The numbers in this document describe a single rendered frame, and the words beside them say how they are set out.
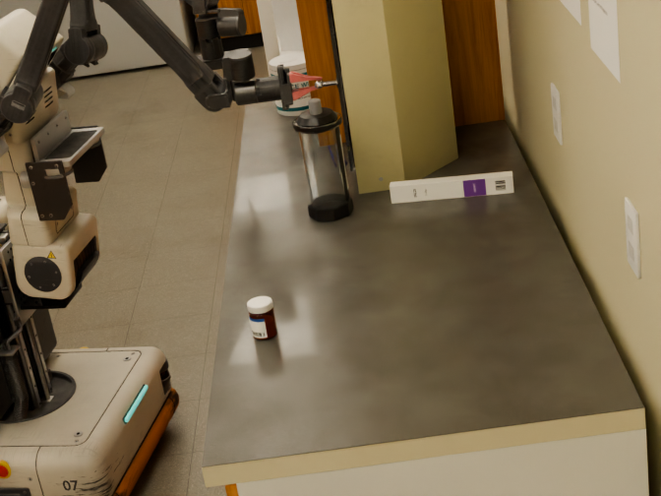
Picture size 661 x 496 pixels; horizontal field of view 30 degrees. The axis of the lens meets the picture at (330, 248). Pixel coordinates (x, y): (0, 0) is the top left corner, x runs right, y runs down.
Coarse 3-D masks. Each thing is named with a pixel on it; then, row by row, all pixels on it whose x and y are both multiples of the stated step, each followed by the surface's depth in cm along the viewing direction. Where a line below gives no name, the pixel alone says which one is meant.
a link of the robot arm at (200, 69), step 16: (112, 0) 275; (128, 0) 275; (128, 16) 277; (144, 16) 277; (144, 32) 279; (160, 32) 279; (160, 48) 281; (176, 48) 281; (176, 64) 283; (192, 64) 283; (192, 80) 284; (208, 80) 284
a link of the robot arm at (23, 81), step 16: (48, 0) 276; (64, 0) 276; (48, 16) 278; (32, 32) 281; (48, 32) 281; (32, 48) 283; (48, 48) 283; (32, 64) 285; (16, 80) 287; (32, 80) 287; (16, 96) 287; (16, 112) 290; (32, 112) 290
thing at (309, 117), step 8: (312, 104) 268; (320, 104) 269; (304, 112) 272; (312, 112) 269; (320, 112) 269; (328, 112) 269; (296, 120) 271; (304, 120) 268; (312, 120) 267; (320, 120) 267; (328, 120) 267
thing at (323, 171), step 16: (336, 112) 273; (304, 128) 267; (304, 144) 270; (320, 144) 268; (336, 144) 270; (304, 160) 272; (320, 160) 270; (336, 160) 271; (320, 176) 272; (336, 176) 272; (320, 192) 273; (336, 192) 274; (320, 208) 275
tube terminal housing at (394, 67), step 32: (352, 0) 269; (384, 0) 270; (416, 0) 277; (352, 32) 272; (384, 32) 272; (416, 32) 280; (352, 64) 275; (384, 64) 275; (416, 64) 282; (448, 64) 290; (352, 96) 278; (384, 96) 278; (416, 96) 284; (448, 96) 292; (352, 128) 281; (384, 128) 281; (416, 128) 286; (448, 128) 294; (384, 160) 285; (416, 160) 288; (448, 160) 297
